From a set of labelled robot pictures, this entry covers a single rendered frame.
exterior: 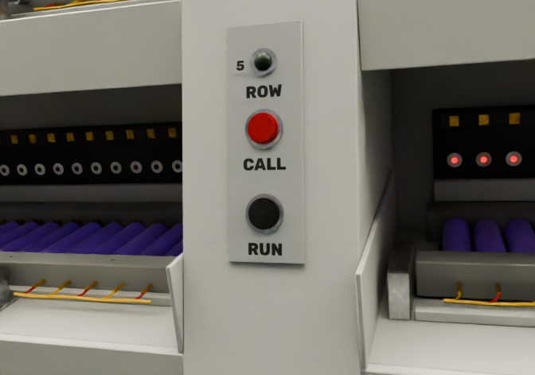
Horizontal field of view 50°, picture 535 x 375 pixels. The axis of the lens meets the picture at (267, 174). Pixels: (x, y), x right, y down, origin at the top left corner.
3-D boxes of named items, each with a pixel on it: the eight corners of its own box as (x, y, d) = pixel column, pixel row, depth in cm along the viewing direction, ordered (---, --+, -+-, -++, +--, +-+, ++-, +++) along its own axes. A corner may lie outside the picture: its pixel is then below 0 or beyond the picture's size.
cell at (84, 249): (126, 243, 48) (81, 275, 42) (107, 242, 48) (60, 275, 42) (123, 222, 47) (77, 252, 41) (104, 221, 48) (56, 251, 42)
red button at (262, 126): (277, 143, 29) (276, 111, 29) (247, 144, 29) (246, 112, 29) (283, 144, 29) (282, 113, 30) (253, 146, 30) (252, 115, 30)
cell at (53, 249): (105, 242, 48) (57, 275, 42) (87, 242, 49) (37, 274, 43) (102, 221, 48) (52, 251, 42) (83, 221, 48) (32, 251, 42)
